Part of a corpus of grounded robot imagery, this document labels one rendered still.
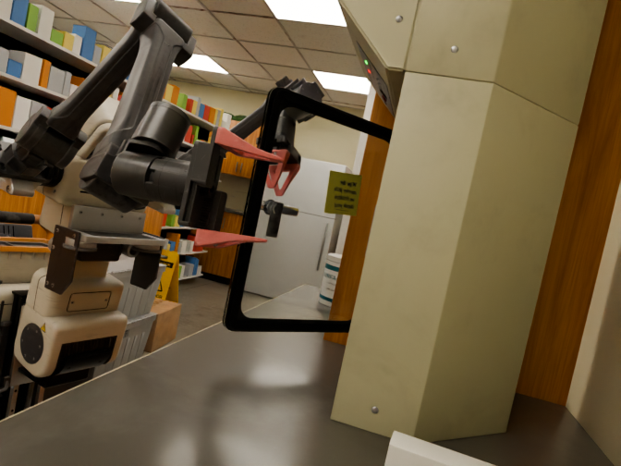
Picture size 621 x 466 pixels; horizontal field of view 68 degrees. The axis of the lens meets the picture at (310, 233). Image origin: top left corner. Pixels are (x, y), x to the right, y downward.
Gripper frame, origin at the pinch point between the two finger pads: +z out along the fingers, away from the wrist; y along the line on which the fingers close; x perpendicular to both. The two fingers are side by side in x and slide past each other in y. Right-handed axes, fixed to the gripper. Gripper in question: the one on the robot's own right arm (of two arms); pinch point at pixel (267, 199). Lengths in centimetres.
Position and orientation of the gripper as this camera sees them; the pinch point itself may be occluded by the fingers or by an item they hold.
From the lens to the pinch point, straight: 55.2
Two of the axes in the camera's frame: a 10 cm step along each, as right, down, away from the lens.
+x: 2.1, 0.7, 9.7
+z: 9.6, 1.9, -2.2
